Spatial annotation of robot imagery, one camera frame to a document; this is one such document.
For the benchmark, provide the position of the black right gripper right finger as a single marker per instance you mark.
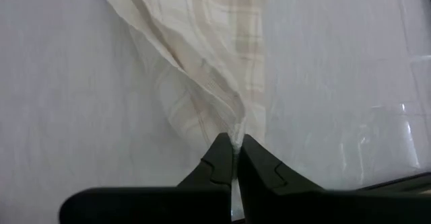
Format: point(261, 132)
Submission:
point(303, 207)

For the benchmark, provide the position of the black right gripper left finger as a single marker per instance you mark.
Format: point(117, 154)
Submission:
point(168, 207)

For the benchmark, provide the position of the plaid white beige towel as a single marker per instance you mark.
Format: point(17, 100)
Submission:
point(208, 49)

